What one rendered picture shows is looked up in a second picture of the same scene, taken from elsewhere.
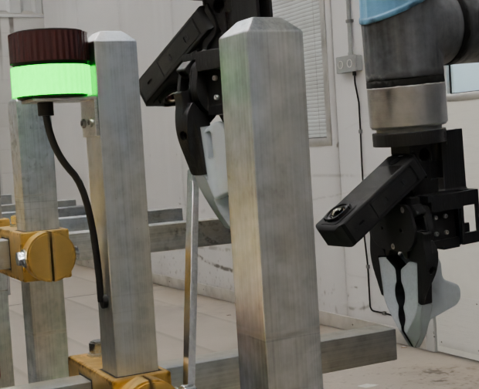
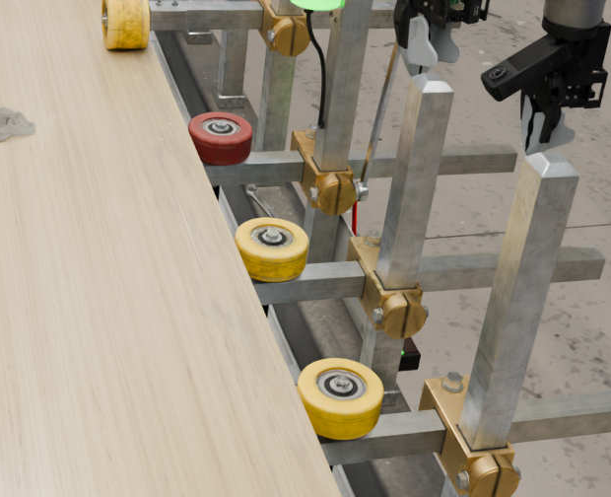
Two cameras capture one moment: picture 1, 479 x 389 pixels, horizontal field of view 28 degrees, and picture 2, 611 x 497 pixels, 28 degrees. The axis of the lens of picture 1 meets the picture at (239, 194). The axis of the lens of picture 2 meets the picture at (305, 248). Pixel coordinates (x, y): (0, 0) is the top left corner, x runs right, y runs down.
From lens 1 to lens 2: 84 cm
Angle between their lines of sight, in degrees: 30
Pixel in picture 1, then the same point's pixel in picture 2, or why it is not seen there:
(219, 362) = (387, 160)
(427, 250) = (553, 112)
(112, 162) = (344, 48)
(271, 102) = (427, 126)
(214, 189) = (410, 58)
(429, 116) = (583, 23)
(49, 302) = (285, 64)
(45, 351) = (276, 96)
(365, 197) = (519, 69)
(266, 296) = (401, 215)
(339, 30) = not seen: outside the picture
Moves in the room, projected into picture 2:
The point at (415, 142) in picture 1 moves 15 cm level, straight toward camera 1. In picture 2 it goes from (568, 37) to (544, 81)
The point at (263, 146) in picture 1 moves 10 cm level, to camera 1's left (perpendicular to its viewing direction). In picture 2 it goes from (417, 147) to (320, 128)
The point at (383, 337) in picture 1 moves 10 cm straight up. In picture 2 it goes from (507, 158) to (522, 91)
